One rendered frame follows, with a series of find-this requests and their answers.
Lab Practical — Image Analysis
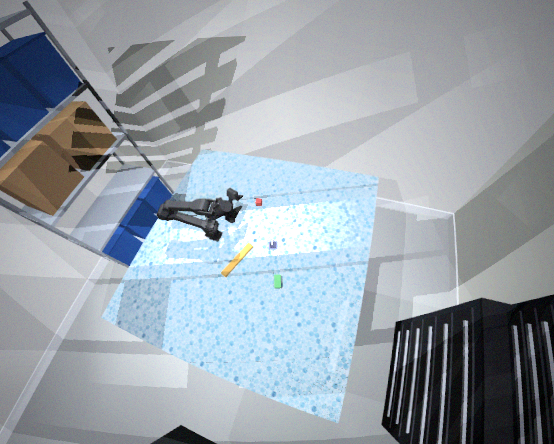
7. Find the orange bar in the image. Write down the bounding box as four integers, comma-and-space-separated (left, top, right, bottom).
221, 243, 253, 277

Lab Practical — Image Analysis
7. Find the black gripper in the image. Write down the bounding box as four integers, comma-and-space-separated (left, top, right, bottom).
223, 187, 243, 223

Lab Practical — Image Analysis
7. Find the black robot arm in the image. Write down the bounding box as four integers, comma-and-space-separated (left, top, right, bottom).
156, 197, 231, 242

